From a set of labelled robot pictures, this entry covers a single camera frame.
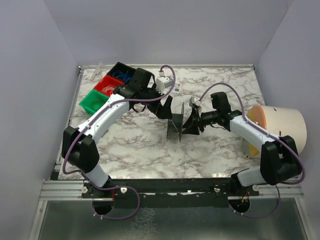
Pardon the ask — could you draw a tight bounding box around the black cable spool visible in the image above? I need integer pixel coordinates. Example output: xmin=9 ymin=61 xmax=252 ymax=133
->
xmin=166 ymin=102 xmax=185 ymax=143

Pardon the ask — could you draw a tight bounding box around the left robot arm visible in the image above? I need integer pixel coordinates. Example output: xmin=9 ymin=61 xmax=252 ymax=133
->
xmin=61 ymin=68 xmax=176 ymax=188

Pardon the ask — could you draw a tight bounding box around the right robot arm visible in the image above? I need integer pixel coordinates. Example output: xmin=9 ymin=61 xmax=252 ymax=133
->
xmin=182 ymin=92 xmax=303 ymax=187

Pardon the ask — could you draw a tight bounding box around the flat printed packet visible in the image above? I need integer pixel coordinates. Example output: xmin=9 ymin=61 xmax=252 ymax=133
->
xmin=172 ymin=83 xmax=182 ymax=94

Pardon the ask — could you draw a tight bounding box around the black storage bin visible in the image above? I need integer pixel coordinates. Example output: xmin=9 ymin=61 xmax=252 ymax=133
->
xmin=107 ymin=62 xmax=136 ymax=83

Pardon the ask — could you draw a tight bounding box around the red storage bin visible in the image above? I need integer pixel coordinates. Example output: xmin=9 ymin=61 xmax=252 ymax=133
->
xmin=93 ymin=75 xmax=125 ymax=97

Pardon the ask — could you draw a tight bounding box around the green storage bin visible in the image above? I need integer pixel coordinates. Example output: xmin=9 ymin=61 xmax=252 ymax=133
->
xmin=79 ymin=89 xmax=109 ymax=115

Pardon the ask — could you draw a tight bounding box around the clear plastic piece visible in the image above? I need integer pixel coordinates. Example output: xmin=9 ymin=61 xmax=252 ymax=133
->
xmin=90 ymin=63 xmax=103 ymax=81

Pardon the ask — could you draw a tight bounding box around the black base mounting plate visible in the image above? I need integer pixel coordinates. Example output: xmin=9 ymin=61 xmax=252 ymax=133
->
xmin=81 ymin=177 xmax=259 ymax=209

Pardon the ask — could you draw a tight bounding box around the white cylindrical container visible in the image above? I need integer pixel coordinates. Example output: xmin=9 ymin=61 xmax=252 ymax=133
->
xmin=246 ymin=105 xmax=307 ymax=154

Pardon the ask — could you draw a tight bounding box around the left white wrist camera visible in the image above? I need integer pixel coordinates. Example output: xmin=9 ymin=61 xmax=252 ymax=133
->
xmin=155 ymin=76 xmax=174 ymax=94

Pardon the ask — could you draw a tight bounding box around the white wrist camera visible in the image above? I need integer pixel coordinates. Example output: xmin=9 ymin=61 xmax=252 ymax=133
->
xmin=189 ymin=96 xmax=202 ymax=110
xmin=155 ymin=76 xmax=174 ymax=94

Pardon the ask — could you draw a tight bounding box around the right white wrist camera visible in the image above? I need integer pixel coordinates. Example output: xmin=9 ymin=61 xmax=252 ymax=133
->
xmin=189 ymin=96 xmax=202 ymax=110

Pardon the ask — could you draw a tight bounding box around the blue cable bundle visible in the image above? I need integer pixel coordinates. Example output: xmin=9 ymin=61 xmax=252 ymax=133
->
xmin=111 ymin=69 xmax=133 ymax=81

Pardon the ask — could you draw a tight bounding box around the white cable bundle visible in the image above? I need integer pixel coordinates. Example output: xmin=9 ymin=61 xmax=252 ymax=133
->
xmin=102 ymin=84 xmax=118 ymax=97

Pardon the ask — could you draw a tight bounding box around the green cable bundle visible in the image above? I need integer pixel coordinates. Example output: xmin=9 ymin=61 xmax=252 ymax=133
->
xmin=91 ymin=99 xmax=105 ymax=110

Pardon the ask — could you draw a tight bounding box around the aluminium table edge rail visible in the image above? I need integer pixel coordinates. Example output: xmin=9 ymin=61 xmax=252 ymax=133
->
xmin=78 ymin=63 xmax=255 ymax=70

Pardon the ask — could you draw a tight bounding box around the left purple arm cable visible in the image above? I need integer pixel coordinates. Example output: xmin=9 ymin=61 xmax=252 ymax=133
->
xmin=61 ymin=65 xmax=176 ymax=221

